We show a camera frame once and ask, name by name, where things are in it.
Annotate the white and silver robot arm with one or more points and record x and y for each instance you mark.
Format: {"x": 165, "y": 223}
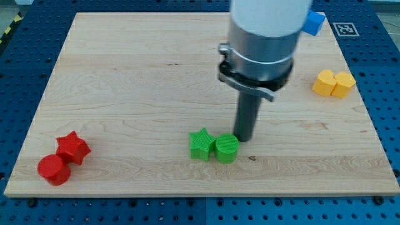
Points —
{"x": 260, "y": 47}

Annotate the green star block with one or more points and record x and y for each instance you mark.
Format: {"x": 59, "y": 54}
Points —
{"x": 201, "y": 144}

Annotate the green circle block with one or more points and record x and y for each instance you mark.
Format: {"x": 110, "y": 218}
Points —
{"x": 227, "y": 146}

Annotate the red star block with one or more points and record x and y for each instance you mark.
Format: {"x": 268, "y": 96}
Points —
{"x": 72, "y": 149}

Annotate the red circle block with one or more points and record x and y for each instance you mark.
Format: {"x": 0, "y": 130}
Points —
{"x": 53, "y": 169}

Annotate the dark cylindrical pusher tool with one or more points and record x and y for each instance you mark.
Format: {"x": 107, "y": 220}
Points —
{"x": 246, "y": 115}

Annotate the wooden board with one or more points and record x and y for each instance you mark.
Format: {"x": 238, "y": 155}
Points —
{"x": 134, "y": 85}

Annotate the yellow heart block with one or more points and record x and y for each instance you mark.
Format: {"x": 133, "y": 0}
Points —
{"x": 324, "y": 83}

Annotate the blue cube block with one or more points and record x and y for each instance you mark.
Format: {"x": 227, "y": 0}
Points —
{"x": 314, "y": 23}

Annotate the yellow pentagon block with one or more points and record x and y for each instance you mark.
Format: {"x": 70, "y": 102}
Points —
{"x": 344, "y": 84}

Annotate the white fiducial marker tag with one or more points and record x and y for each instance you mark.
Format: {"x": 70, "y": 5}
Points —
{"x": 345, "y": 29}

